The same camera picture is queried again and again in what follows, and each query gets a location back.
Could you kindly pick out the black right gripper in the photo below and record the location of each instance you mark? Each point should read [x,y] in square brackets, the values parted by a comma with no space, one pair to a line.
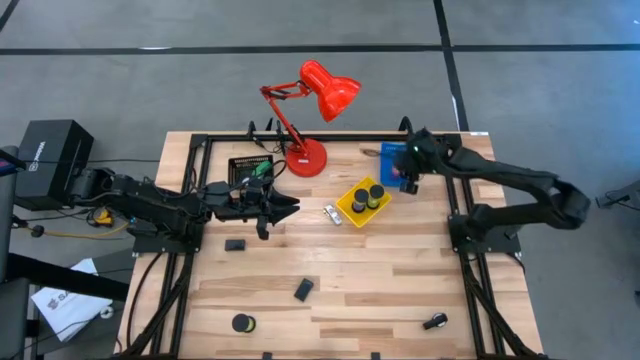
[425,155]

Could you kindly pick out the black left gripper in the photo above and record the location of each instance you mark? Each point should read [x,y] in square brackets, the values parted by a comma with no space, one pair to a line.
[245,210]

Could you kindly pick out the blue plastic basket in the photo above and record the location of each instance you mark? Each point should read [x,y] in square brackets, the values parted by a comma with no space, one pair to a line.
[387,160]

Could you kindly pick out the small silver stapler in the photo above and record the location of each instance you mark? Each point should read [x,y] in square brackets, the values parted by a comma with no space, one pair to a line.
[332,215]

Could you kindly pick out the small black box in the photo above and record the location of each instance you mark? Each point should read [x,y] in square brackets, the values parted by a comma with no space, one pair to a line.
[303,290]
[235,245]

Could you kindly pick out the glass jar with black lid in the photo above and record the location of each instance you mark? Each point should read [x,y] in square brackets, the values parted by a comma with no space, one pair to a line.
[242,323]
[359,196]
[376,192]

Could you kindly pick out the yellow plastic basket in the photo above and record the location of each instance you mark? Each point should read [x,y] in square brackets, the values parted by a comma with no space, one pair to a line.
[372,212]

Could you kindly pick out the small black and white clip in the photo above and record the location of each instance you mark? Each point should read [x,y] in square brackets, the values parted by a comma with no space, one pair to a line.
[434,322]

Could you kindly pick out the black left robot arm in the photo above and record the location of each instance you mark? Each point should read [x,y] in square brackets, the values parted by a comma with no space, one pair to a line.
[160,205]

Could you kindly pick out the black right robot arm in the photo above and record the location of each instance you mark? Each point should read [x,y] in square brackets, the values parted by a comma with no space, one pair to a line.
[525,180]

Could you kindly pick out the red desk lamp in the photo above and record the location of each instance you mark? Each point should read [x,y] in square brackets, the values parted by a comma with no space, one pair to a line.
[306,159]

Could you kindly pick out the black plastic basket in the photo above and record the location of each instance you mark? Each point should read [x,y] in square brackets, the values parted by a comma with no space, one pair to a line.
[239,167]

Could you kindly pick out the white tape roll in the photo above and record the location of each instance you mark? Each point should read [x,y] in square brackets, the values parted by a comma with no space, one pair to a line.
[106,312]

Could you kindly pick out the black bar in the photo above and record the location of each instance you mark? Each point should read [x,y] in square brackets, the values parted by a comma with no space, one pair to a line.
[65,280]

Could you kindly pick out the white paper sheet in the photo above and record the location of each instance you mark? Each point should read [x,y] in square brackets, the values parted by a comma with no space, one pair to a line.
[70,310]

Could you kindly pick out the black cardboard box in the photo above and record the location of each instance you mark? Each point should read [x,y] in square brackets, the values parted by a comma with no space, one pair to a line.
[50,150]

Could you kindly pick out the black plug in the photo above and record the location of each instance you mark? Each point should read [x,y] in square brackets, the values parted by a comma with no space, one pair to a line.
[37,231]

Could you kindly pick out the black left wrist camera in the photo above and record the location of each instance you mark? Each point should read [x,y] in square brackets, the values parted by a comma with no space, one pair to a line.
[217,190]

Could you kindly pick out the black metal table frame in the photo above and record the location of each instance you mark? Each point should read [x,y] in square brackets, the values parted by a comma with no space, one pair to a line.
[198,140]

